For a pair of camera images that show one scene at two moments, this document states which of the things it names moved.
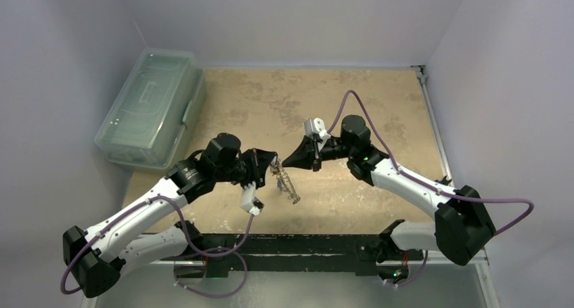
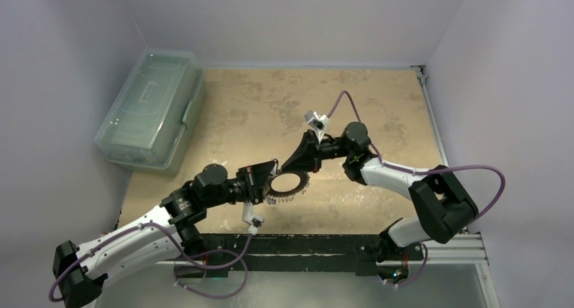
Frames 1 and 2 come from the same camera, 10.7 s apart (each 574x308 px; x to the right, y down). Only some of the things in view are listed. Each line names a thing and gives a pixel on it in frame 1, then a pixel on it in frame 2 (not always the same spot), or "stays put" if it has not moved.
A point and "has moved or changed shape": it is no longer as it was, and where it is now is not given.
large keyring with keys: [284, 182] has moved or changed shape
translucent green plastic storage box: [150, 120] stays put
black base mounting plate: [222, 253] stays put
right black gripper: [316, 152] stays put
